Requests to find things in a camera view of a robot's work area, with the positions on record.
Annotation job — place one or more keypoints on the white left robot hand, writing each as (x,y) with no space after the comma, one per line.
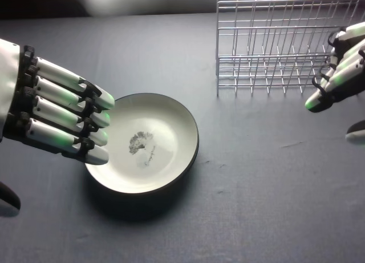
(54,109)

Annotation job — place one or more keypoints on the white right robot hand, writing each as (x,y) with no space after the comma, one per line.
(342,74)

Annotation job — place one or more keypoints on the grey table cloth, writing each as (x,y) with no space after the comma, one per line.
(256,189)

